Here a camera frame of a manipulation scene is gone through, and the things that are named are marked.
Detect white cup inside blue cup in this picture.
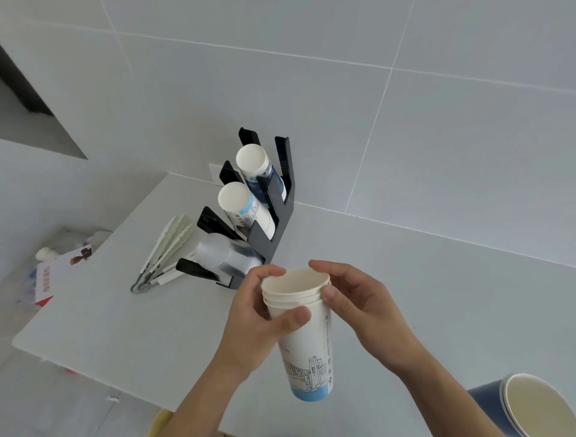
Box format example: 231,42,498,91
503,375,576,437

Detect black cup holder rack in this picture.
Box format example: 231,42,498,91
175,127,296,289

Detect person's left hand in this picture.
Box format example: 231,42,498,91
220,265,312,375

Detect plain white paper cup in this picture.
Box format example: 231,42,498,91
261,268,332,299
263,292,328,308

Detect clear plastic cups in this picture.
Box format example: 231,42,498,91
193,232,264,281

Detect blue paper cup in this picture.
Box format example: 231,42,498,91
467,373,576,437

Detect yellow object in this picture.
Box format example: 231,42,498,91
148,408,175,437

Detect red and white booklet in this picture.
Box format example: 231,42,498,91
34,244,94,307

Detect person's right forearm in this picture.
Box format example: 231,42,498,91
395,350,506,437

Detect dark blue printed paper cups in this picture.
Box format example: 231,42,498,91
236,144,287,201

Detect light blue printed paper cups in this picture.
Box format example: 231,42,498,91
218,181,276,240

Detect person's left forearm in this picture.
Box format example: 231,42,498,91
155,352,254,437

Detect white paper cup with drawing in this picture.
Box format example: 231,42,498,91
265,295,336,402

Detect person's right hand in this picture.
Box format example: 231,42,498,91
309,260,420,373

